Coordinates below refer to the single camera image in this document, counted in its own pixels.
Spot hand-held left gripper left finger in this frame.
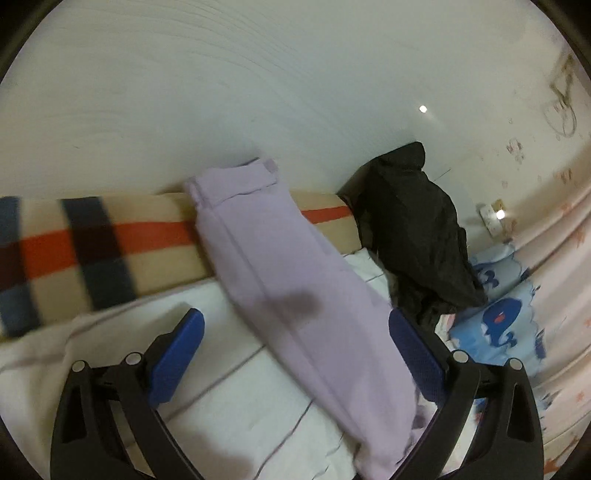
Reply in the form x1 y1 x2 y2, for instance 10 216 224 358
49 308 205 480

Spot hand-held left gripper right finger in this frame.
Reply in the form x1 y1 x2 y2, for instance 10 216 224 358
388 308 546 480

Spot lilac pants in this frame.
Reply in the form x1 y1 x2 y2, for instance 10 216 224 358
184 157 438 480

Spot blue whale print blanket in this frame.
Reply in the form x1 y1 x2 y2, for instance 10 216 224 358
436 244 555 416

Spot white striped bed sheet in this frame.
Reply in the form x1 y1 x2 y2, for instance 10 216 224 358
0 247 393 480

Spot black garment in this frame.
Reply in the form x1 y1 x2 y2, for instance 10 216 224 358
339 142 490 337

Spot plaid fleece blanket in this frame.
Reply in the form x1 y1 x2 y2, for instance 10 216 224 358
0 191 363 340

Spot pink star print cloth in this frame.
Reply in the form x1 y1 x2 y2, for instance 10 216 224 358
508 185 591 480

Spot cartoon wall sticker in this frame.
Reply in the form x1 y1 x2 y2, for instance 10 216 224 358
540 53 579 139

